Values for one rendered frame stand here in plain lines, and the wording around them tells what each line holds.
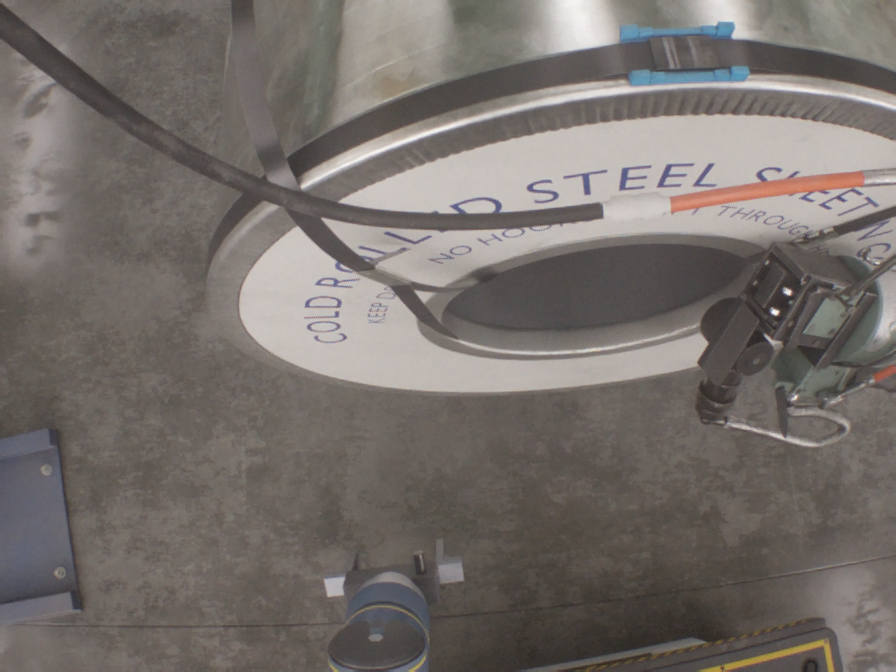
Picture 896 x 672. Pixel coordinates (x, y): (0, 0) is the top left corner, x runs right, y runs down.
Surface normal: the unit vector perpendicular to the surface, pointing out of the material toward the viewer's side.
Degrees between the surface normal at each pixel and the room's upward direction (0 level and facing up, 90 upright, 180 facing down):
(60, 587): 0
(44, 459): 0
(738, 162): 90
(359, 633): 65
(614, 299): 21
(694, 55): 2
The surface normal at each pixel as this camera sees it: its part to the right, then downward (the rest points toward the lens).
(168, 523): -0.02, -0.31
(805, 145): 0.07, 0.95
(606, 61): -0.26, -0.29
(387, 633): -0.05, -0.99
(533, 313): 0.29, -0.32
